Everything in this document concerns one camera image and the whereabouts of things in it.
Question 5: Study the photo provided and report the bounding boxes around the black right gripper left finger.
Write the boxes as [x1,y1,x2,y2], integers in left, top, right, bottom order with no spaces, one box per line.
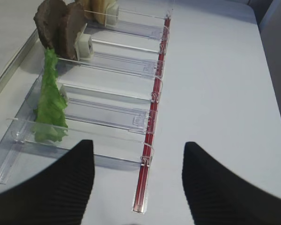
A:
[0,140,95,225]

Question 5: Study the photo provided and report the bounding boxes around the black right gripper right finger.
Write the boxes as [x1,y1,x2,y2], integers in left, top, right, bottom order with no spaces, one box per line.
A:
[182,142,281,225]

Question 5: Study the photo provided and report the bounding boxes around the green lettuce leaf in rack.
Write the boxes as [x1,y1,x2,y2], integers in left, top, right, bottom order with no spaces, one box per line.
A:
[32,49,68,142]

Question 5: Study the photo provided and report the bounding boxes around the left brown meat patty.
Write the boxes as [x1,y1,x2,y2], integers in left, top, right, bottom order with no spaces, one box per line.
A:
[33,0,67,49]

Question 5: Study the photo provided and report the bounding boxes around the brown meat patty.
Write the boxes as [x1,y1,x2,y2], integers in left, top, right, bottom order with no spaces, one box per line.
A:
[58,2,86,60]
[33,0,67,49]

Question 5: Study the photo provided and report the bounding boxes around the right brown meat patty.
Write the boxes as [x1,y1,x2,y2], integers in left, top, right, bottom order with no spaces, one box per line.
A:
[58,2,86,60]

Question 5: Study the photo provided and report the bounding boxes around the right clear acrylic rack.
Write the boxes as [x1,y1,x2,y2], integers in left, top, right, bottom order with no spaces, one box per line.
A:
[0,0,174,213]

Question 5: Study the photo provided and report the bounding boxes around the metal baking tray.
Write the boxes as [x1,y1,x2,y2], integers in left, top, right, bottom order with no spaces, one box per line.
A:
[0,29,42,100]

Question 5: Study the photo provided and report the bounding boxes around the right bun half in rack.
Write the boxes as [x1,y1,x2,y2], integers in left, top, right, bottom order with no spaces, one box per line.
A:
[90,0,117,24]

